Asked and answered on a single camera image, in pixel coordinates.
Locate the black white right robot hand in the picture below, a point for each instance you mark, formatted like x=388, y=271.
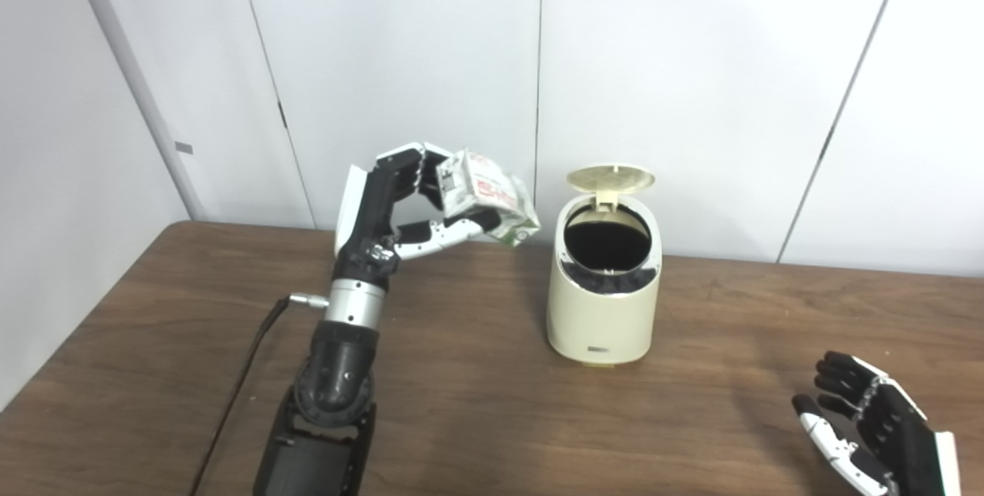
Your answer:
x=899, y=434

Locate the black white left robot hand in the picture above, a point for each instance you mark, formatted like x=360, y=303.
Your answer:
x=369, y=211

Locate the white green milk carton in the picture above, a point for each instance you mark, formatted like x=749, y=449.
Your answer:
x=492, y=192

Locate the cream round bin lid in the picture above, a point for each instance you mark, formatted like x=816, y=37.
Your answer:
x=611, y=178

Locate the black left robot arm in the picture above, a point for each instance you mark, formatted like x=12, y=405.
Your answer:
x=338, y=381

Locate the black bin liner bag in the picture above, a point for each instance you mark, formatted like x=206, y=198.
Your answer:
x=607, y=246

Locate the cream-colored bin body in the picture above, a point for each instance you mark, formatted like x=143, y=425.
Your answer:
x=603, y=323

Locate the black panel hinge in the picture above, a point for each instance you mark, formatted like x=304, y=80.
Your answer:
x=282, y=115

